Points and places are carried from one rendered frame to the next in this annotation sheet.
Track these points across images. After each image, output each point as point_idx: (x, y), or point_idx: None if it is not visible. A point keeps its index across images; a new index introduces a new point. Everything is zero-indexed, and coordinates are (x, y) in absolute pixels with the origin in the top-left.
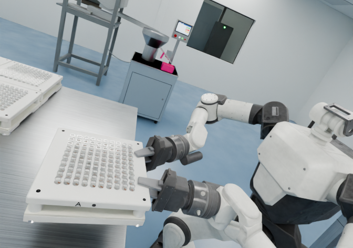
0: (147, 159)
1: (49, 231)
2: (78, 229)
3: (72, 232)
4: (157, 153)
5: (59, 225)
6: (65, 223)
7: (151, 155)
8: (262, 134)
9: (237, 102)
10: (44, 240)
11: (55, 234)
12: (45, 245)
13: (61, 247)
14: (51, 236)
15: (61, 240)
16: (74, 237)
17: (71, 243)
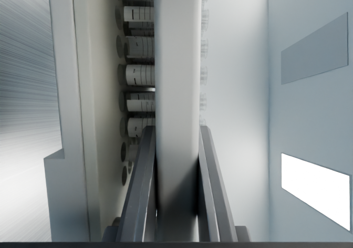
0: (148, 219)
1: (50, 33)
2: (8, 21)
3: (18, 17)
4: (274, 244)
5: (41, 43)
6: (34, 45)
7: (211, 204)
8: None
9: None
10: (49, 16)
11: (41, 24)
12: (47, 7)
13: None
14: (45, 21)
15: (30, 6)
16: (10, 2)
17: None
